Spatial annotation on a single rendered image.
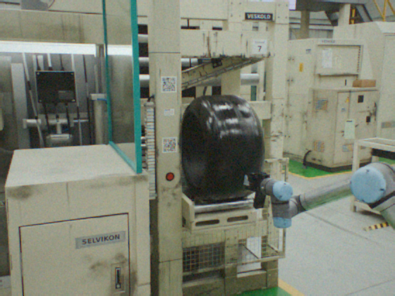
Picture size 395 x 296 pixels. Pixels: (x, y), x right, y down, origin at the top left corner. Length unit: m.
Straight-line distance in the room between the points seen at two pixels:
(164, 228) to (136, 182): 0.86
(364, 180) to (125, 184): 0.80
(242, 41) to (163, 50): 0.60
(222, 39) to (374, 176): 1.21
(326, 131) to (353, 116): 0.46
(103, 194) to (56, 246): 0.20
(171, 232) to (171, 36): 0.96
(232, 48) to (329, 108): 4.35
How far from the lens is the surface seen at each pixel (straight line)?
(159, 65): 2.01
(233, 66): 2.57
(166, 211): 2.14
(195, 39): 2.34
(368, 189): 1.57
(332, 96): 6.60
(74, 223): 1.33
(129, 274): 1.44
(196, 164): 2.45
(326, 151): 6.74
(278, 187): 1.73
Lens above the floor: 1.60
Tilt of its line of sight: 11 degrees down
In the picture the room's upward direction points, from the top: straight up
